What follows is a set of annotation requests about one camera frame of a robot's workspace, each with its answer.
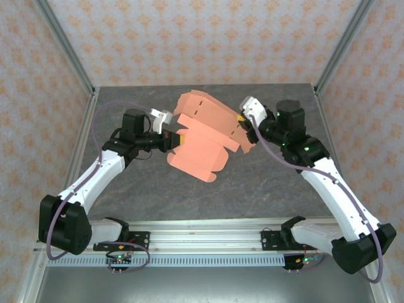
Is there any orange paper box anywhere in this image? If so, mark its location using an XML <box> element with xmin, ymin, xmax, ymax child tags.
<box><xmin>166</xmin><ymin>90</ymin><xmax>257</xmax><ymax>184</ymax></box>

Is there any small controller circuit board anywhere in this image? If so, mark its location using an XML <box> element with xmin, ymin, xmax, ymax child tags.
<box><xmin>283</xmin><ymin>254</ymin><xmax>323</xmax><ymax>273</ymax></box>
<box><xmin>105</xmin><ymin>251</ymin><xmax>133</xmax><ymax>273</ymax></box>

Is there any grey metal sheet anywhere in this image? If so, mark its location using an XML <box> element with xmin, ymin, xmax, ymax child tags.
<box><xmin>34</xmin><ymin>266</ymin><xmax>379</xmax><ymax>303</ymax></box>

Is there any aluminium frame side rail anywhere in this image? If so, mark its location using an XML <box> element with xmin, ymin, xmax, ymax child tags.
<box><xmin>312</xmin><ymin>84</ymin><xmax>391</xmax><ymax>303</ymax></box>
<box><xmin>17</xmin><ymin>86</ymin><xmax>100</xmax><ymax>303</ymax></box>

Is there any aluminium frame corner post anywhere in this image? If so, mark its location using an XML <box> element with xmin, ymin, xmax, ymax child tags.
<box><xmin>33</xmin><ymin>0</ymin><xmax>97</xmax><ymax>97</ymax></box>
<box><xmin>314</xmin><ymin>0</ymin><xmax>379</xmax><ymax>95</ymax></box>

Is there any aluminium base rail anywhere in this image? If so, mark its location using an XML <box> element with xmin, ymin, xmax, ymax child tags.
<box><xmin>33</xmin><ymin>217</ymin><xmax>348</xmax><ymax>253</ymax></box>

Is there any white slotted cable duct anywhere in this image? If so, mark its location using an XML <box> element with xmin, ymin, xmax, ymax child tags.
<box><xmin>47</xmin><ymin>254</ymin><xmax>287</xmax><ymax>266</ymax></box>

